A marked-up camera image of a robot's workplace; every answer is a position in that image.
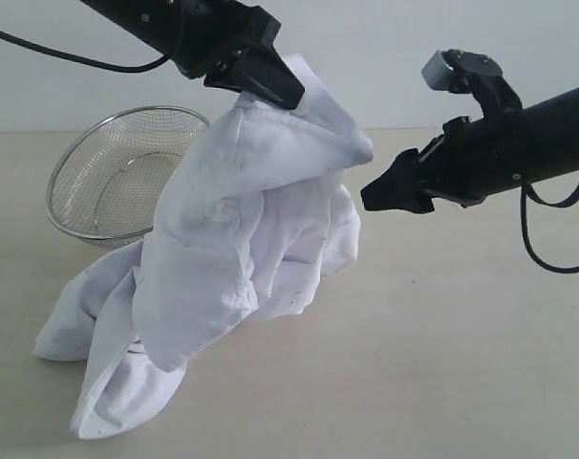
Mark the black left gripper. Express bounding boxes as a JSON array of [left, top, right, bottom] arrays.
[[173, 1, 305, 110]]

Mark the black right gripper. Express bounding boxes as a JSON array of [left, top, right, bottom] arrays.
[[360, 117, 524, 211]]

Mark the white t-shirt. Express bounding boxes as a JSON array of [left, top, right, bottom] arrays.
[[33, 54, 373, 440]]

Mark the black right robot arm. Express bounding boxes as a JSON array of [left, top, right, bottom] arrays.
[[360, 88, 579, 214]]

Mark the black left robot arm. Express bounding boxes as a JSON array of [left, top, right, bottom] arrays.
[[85, 0, 305, 110]]

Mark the metal mesh basket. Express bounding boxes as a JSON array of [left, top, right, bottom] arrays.
[[46, 105, 210, 249]]

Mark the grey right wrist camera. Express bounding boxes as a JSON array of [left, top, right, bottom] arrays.
[[421, 49, 503, 94]]

